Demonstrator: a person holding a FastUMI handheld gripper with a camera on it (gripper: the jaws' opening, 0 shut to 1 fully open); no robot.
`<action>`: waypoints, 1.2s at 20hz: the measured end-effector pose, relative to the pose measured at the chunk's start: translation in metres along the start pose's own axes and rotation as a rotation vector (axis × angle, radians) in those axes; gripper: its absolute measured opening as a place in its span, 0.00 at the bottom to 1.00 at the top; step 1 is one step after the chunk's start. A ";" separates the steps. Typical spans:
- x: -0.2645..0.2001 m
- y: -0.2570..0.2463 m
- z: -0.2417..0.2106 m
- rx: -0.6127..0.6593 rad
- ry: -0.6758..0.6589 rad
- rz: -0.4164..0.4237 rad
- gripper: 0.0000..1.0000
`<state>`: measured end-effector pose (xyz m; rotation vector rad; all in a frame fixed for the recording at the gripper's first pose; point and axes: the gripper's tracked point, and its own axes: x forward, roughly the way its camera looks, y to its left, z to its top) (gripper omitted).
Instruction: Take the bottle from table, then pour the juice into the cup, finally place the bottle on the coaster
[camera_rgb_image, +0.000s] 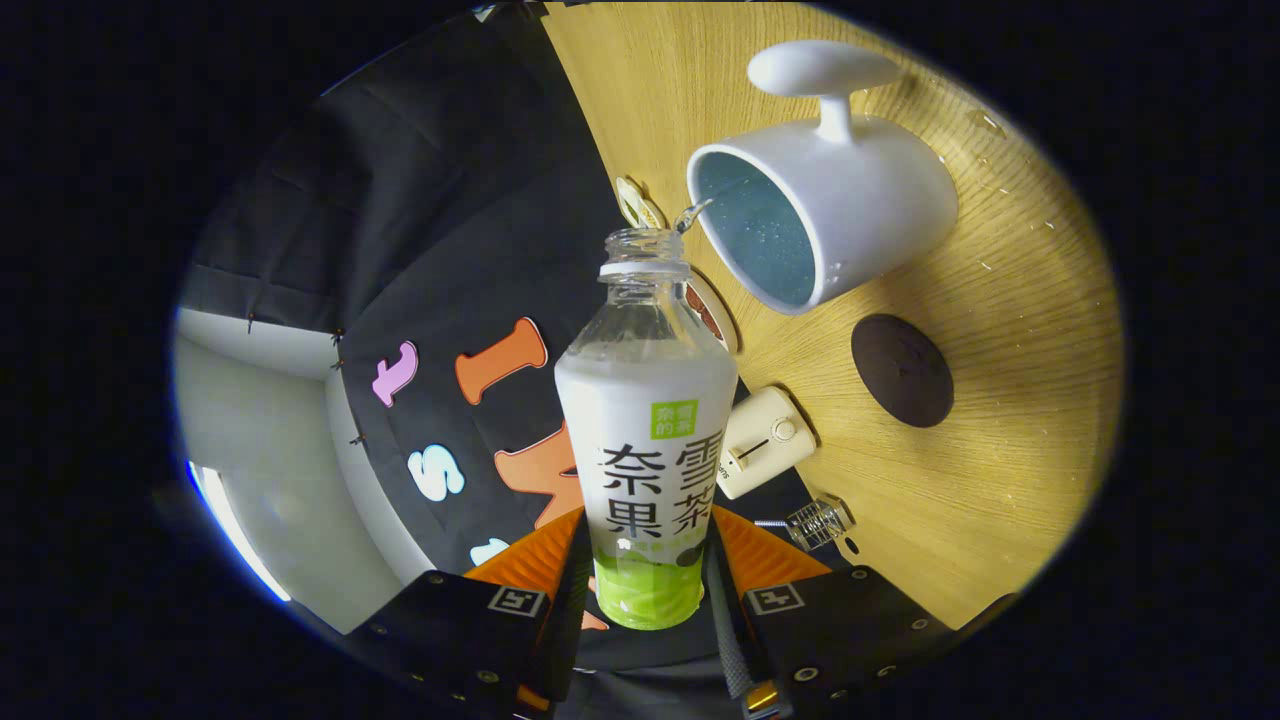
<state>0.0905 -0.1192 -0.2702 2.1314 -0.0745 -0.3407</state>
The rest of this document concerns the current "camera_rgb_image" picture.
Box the small plate with brown food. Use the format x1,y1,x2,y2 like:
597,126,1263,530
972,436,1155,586
685,270,739,353

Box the white toaster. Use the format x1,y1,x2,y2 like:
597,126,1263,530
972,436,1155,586
716,386,817,500

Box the wooden table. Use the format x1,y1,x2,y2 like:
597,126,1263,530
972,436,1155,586
540,0,1126,631

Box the large ceiling light panel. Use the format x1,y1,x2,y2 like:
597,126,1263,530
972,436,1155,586
190,460,291,603

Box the white cup with handle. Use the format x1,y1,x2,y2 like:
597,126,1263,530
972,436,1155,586
686,40,959,317

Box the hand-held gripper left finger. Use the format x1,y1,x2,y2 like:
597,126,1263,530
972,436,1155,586
350,505,593,716

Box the clear juice bottle white label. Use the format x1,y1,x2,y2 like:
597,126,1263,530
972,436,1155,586
554,228,739,631

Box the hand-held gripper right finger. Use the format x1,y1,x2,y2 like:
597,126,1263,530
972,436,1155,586
703,505,1016,719

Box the dark brown round coaster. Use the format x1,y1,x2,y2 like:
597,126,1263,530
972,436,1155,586
851,314,955,429

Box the small white divided dish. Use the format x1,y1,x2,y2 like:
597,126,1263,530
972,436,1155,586
615,176,668,231

